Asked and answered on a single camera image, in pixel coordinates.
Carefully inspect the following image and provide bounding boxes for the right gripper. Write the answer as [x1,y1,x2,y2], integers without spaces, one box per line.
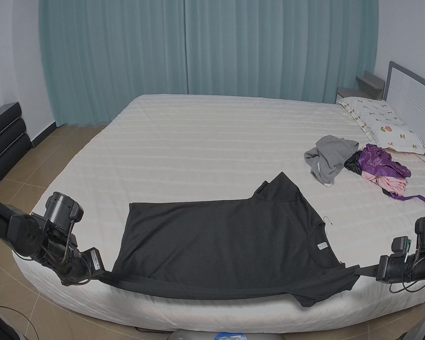
[375,255,412,283]

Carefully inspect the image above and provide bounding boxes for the blue-green curtain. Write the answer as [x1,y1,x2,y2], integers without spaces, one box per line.
[183,0,379,103]
[39,0,189,127]

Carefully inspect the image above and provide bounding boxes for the white printed pillow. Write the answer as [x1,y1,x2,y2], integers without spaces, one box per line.
[336,97,425,154]

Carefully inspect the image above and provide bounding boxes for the black shiny garment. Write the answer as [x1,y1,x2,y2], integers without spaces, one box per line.
[344,151,363,175]

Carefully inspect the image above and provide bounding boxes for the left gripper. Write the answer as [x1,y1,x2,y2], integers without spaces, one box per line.
[57,247,106,287]

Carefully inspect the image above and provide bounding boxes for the black T-shirt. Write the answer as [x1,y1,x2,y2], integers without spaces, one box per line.
[101,171,362,308]

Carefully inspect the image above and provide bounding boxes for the pink garment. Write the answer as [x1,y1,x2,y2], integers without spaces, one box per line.
[362,170,408,196]

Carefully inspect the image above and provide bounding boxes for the grey bedside table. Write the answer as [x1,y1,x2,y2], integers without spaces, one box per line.
[336,70,385,102]

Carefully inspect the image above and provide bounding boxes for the grey garment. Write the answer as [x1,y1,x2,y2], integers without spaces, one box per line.
[304,136,359,187]

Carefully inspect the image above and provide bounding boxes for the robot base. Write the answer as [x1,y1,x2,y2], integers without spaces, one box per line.
[174,330,280,340]

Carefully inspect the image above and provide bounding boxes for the black cable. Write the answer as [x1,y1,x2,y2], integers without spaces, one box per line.
[0,306,36,340]
[135,326,174,334]

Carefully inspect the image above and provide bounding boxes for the bed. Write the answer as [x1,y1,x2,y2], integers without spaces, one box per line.
[12,61,425,334]

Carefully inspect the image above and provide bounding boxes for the purple garment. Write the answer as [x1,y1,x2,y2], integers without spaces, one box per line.
[359,144,425,207]

